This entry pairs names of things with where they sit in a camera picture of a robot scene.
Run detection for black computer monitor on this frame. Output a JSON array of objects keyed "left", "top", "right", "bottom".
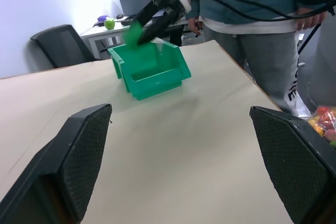
[{"left": 116, "top": 0, "right": 153, "bottom": 17}]

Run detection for person in teal jacket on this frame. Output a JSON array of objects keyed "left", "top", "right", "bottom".
[{"left": 185, "top": 0, "right": 329, "bottom": 118}]

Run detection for black office chair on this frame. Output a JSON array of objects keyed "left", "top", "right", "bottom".
[{"left": 30, "top": 24, "right": 97, "bottom": 69}]

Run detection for green block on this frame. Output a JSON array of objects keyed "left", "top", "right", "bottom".
[{"left": 123, "top": 22, "right": 144, "bottom": 50}]

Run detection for white desk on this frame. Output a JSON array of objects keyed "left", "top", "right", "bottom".
[{"left": 80, "top": 15, "right": 190, "bottom": 60}]

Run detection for person's left hand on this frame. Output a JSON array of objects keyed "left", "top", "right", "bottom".
[{"left": 296, "top": 12, "right": 324, "bottom": 31}]

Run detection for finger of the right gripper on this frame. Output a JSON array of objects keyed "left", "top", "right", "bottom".
[
  {"left": 136, "top": 8, "right": 182, "bottom": 46},
  {"left": 134, "top": 0, "right": 169, "bottom": 28}
]

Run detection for black keyboard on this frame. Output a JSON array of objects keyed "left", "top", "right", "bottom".
[{"left": 120, "top": 18, "right": 138, "bottom": 27}]

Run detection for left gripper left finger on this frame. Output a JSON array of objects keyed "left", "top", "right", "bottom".
[{"left": 0, "top": 103, "right": 113, "bottom": 224}]

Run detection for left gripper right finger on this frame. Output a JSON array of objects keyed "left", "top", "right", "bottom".
[{"left": 249, "top": 105, "right": 336, "bottom": 224}]

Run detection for teal plastic bin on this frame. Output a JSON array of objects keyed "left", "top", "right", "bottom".
[{"left": 107, "top": 38, "right": 192, "bottom": 101}]

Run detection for person's right hand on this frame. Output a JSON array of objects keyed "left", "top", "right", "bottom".
[{"left": 187, "top": 16, "right": 203, "bottom": 38}]

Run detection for bag of toy fruit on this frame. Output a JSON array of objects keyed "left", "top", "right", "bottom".
[{"left": 307, "top": 105, "right": 336, "bottom": 149}]

